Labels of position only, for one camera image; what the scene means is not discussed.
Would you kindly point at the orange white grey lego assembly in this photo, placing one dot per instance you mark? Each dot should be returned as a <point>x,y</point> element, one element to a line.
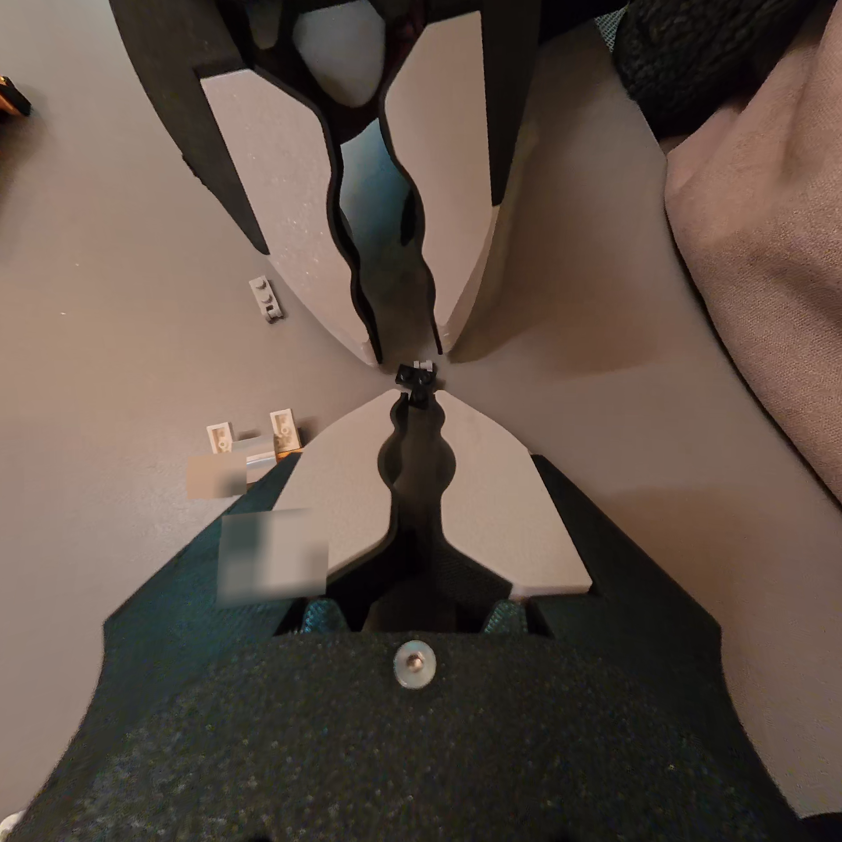
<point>283,424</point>

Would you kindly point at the beige cloth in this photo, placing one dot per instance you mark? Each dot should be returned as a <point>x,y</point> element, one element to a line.
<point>756,263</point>

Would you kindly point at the red black lego chassis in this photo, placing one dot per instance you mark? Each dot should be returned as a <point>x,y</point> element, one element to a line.
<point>10,95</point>

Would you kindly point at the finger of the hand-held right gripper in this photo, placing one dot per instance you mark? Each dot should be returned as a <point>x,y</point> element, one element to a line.
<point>454,164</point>
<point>276,184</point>

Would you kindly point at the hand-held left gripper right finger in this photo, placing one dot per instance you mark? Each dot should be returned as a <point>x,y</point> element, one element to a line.
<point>513,519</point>

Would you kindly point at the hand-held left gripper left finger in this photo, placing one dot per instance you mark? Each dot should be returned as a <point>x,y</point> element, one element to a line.
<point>355,487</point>

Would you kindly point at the black L-shaped lego piece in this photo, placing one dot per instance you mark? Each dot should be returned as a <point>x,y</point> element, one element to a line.
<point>413,381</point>

